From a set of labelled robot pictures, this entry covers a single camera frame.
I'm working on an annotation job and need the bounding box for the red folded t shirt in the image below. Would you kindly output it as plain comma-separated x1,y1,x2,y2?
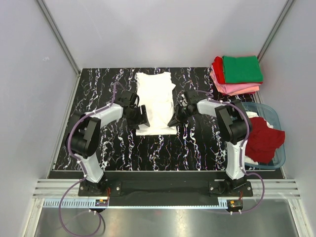
212,56,226,84

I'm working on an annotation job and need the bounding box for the white t shirt in bin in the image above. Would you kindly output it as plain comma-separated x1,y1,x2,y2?
246,111,274,128

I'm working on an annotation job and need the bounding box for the pink folded t shirt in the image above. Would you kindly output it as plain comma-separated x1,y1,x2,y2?
210,71,260,96

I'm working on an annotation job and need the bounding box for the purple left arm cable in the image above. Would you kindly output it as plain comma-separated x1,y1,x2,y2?
58,82,126,235

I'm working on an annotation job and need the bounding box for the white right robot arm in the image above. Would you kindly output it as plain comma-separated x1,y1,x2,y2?
168,91,252,196

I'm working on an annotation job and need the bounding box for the right control board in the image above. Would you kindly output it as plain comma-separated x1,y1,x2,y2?
229,199,243,208

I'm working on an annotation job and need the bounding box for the green folded t shirt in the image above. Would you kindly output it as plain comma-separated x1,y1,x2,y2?
222,56,263,84

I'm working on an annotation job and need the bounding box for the aluminium rail frame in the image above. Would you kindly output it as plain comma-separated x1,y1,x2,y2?
32,179,300,199

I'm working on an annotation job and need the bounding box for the white printed t shirt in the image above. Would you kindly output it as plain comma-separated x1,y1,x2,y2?
135,72,177,136

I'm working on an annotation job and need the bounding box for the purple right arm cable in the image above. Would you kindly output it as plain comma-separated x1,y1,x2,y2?
197,90,266,213

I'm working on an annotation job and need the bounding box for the control board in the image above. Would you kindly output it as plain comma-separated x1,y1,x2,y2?
229,199,243,208
95,199,109,206

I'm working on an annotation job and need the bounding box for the white slotted cable duct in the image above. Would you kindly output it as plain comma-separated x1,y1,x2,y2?
43,198,106,208

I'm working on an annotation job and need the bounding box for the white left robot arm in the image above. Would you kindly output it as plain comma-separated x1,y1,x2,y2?
64,91,150,196

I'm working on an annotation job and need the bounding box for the salmon folded t shirt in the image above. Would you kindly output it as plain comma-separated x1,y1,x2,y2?
231,90,257,96

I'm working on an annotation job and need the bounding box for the left control board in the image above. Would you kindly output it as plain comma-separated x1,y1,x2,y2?
95,199,109,206

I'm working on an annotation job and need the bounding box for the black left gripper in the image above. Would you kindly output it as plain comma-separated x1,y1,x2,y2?
125,105,150,130

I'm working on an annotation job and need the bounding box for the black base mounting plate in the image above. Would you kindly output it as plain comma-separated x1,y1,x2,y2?
78,171,253,208

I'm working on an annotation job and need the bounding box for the clear blue plastic bin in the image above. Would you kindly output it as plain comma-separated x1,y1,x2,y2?
242,102,286,170

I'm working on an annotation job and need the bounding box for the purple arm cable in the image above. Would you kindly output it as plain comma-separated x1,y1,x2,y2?
58,82,126,235
197,90,266,213

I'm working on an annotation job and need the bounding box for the dark red t shirt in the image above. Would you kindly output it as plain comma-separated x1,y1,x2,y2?
245,117,285,164

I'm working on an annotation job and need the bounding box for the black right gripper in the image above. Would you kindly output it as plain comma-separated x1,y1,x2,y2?
168,104,195,128

